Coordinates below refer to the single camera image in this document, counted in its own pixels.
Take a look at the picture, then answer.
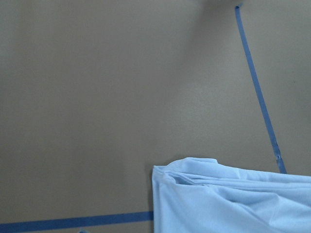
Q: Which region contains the light blue t-shirt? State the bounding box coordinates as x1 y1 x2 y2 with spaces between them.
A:
152 157 311 233

